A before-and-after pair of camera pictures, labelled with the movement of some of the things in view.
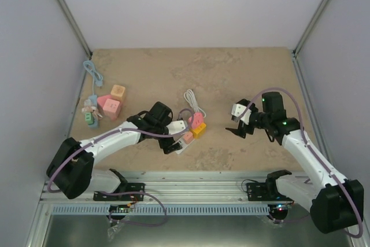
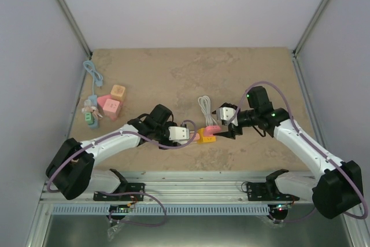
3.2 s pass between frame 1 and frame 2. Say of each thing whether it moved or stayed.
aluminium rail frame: stayed
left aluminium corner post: stayed
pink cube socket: stayed
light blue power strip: stayed
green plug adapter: stayed
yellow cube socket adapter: moved
